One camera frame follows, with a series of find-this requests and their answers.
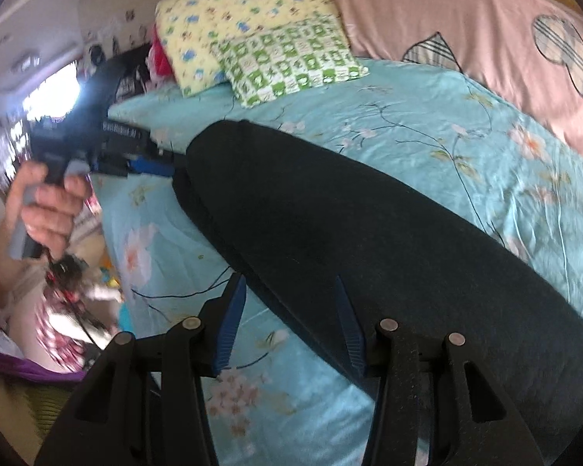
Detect green checkered small pillow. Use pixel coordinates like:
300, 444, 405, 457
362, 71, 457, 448
211, 15, 368, 107

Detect person's left hand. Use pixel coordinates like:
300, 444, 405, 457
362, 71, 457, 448
2, 161, 92, 260

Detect person's left forearm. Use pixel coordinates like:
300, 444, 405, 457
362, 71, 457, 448
0, 226, 45, 309

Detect light blue floral bedsheet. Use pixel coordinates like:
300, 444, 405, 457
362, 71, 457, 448
93, 60, 583, 465

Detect black pants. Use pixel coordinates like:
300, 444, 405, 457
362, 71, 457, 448
173, 121, 583, 465

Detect red cloth beside pillow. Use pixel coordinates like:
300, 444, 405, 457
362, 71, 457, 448
146, 38, 175, 89

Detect pink quilt with plaid hearts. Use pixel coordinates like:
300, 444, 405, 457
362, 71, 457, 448
333, 0, 583, 156

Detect yellow cartoon print pillow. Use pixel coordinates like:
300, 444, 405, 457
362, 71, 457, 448
154, 0, 337, 97

